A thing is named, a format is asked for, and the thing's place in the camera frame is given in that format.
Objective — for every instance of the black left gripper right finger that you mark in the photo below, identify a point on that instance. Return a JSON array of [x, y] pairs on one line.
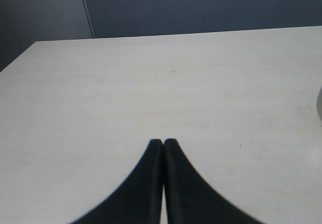
[[189, 198]]

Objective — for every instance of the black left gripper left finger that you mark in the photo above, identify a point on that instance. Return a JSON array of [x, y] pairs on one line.
[[139, 198]]

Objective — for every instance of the stainless steel cup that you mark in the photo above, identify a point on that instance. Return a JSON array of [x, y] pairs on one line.
[[319, 104]]

